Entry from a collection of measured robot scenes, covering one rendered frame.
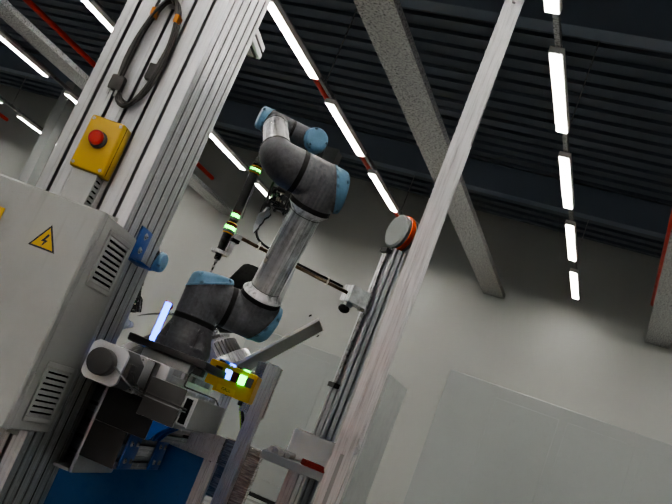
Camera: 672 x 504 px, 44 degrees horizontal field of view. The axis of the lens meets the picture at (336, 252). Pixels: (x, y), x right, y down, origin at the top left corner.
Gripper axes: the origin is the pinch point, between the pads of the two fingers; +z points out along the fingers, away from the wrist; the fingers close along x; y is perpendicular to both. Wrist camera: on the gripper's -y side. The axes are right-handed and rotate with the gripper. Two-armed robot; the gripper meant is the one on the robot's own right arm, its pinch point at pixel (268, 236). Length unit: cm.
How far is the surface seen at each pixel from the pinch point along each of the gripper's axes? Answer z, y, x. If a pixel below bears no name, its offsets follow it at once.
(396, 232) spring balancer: -39, -89, 32
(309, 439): 53, -61, 31
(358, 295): -7, -83, 27
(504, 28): -47, 79, 47
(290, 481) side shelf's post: 70, -61, 30
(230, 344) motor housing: 32, -54, -8
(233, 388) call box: 47.1, -9.5, 6.5
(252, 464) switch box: 70, -68, 14
